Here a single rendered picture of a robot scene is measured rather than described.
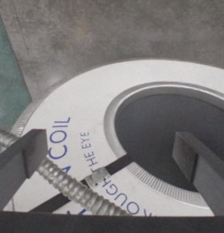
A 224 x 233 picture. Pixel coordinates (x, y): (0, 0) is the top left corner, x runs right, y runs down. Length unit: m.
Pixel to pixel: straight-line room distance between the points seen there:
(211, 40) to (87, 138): 1.09
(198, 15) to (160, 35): 0.25
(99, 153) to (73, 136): 0.11
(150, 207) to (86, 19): 1.15
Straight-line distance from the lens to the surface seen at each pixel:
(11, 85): 1.82
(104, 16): 1.26
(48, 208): 0.43
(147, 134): 0.99
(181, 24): 1.28
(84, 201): 0.18
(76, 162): 0.48
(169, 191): 0.44
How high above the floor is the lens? 1.23
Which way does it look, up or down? 49 degrees down
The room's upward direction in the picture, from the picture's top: 168 degrees counter-clockwise
